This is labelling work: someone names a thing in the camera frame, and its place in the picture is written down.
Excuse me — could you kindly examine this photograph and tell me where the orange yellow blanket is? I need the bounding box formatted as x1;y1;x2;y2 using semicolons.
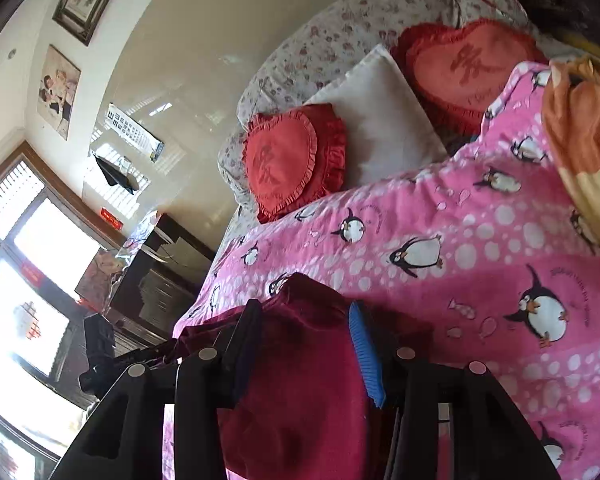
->
541;56;600;244

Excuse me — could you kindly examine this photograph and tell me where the dark wooden desk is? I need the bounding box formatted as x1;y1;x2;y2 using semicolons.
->
104;209;216;342

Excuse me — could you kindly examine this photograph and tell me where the large red heart cushion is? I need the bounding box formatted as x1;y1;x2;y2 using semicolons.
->
390;18;546;136

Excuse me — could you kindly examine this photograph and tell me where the couple portrait poster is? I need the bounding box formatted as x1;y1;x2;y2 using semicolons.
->
36;46;81;140

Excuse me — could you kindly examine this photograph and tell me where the dark cloth hanging on wall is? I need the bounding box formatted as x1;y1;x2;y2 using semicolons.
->
95;156;138;194

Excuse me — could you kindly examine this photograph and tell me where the small red heart cushion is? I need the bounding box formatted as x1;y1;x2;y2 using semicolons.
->
242;103;347;223

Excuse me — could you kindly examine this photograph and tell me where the dark red fleece garment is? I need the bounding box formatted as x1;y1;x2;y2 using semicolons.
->
172;272;432;480

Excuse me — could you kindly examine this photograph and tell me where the photo frame on desk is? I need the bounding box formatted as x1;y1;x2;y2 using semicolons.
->
74;248;124;312

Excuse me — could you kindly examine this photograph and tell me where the floral headboard bolster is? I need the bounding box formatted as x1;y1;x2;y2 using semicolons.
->
218;0;533;208

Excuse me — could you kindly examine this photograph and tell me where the red wall sticker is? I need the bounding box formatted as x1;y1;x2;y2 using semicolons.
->
99;208;123;231

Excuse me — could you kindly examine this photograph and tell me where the wall calendar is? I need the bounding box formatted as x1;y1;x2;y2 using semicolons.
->
105;103;163;162

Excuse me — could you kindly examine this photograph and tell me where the pink penguin blanket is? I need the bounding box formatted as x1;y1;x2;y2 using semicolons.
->
174;63;600;479

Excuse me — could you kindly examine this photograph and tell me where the white pillow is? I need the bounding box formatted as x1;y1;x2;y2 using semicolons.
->
306;44;448;188

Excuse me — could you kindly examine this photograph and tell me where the wooden framed window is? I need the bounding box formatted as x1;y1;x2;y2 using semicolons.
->
0;142;122;479

